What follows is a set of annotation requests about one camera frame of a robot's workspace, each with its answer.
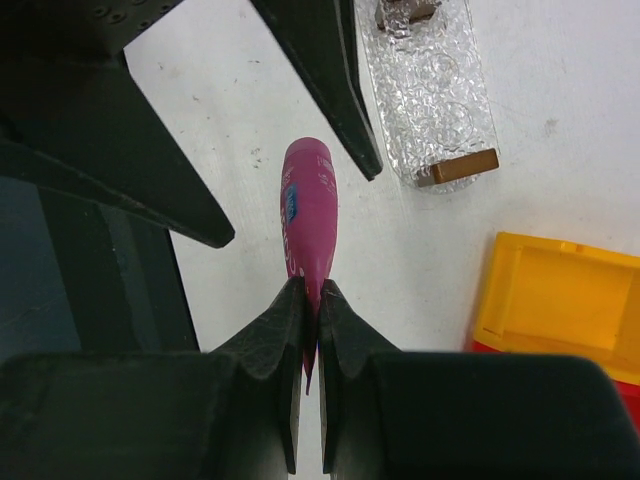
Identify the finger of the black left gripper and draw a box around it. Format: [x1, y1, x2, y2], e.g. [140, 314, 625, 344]
[253, 0, 383, 181]

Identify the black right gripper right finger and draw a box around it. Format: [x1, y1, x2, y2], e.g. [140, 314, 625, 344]
[319, 281, 639, 479]

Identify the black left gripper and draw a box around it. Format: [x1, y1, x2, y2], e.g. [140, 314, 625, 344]
[1, 1, 235, 248]

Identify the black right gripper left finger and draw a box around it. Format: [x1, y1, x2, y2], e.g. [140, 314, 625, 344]
[1, 278, 306, 479]

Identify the pink toothpaste tube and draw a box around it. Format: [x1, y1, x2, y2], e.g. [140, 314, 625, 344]
[280, 137, 338, 379]

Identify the clear textured acrylic tray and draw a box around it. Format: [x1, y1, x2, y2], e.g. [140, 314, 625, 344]
[354, 1, 499, 194]

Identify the brown wooden tray end block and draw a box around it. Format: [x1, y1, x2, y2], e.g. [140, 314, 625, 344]
[374, 0, 442, 31]

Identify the yellow plastic bin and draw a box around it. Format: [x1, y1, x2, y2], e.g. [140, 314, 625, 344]
[473, 232, 639, 385]

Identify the red plastic bin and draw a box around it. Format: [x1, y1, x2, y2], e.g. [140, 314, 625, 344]
[464, 337, 640, 431]

